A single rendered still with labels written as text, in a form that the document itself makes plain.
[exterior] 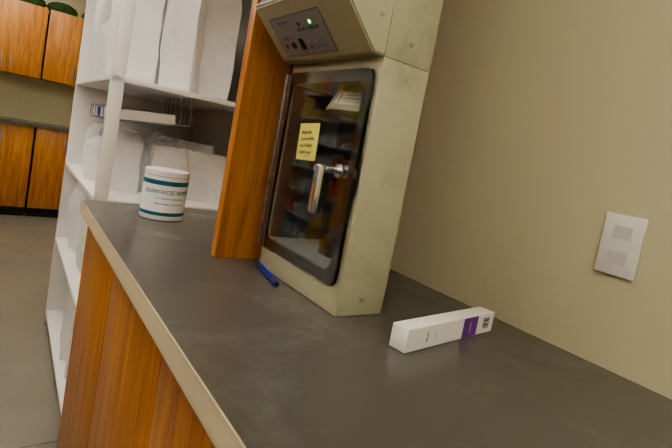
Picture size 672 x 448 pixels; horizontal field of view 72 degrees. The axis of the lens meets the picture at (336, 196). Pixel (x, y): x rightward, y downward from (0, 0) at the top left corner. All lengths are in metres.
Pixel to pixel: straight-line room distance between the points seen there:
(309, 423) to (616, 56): 0.87
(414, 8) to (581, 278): 0.61
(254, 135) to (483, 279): 0.64
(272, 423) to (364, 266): 0.40
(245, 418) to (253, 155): 0.70
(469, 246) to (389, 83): 0.51
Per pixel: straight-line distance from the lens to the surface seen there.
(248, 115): 1.10
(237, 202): 1.11
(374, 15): 0.82
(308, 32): 0.94
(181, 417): 0.76
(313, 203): 0.82
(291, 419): 0.55
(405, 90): 0.86
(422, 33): 0.90
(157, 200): 1.45
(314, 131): 0.94
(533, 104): 1.14
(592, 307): 1.04
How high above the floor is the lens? 1.23
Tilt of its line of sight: 5 degrees down
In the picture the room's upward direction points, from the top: 11 degrees clockwise
